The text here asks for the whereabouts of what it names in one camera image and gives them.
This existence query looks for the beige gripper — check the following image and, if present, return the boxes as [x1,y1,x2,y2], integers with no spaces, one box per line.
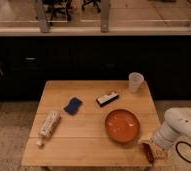
[138,134,167,160]

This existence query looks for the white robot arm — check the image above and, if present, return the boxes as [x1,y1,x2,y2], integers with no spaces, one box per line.
[138,107,191,163]

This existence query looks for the orange ceramic bowl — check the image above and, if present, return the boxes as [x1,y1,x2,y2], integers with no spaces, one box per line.
[105,109,140,143]

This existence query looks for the black and white eraser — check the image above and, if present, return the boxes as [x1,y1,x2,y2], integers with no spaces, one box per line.
[96,91,119,107]

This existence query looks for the clear plastic cup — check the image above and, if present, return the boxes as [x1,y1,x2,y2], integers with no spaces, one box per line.
[129,72,144,93]

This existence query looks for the wooden table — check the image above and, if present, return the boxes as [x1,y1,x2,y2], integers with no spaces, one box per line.
[20,79,174,171]

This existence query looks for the blue sponge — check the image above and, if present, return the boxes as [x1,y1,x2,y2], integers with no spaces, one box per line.
[64,97,82,115]

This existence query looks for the dark cabinet counter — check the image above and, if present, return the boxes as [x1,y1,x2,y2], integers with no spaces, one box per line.
[0,34,191,101]

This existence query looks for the black office chair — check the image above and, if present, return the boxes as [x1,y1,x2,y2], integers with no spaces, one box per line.
[42,0,71,21]

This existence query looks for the black cable right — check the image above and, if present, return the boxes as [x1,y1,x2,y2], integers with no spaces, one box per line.
[175,141,191,171]

